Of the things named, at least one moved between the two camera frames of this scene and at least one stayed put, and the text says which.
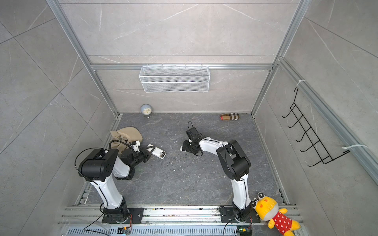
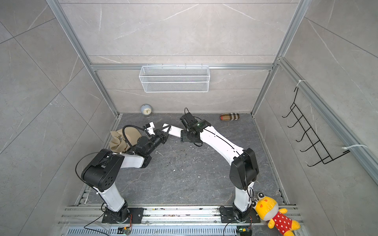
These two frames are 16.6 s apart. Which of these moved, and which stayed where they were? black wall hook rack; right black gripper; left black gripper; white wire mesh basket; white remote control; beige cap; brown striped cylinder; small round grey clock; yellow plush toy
Moved: right black gripper; left black gripper; white remote control
Stayed: small round grey clock; yellow plush toy; brown striped cylinder; white wire mesh basket; black wall hook rack; beige cap
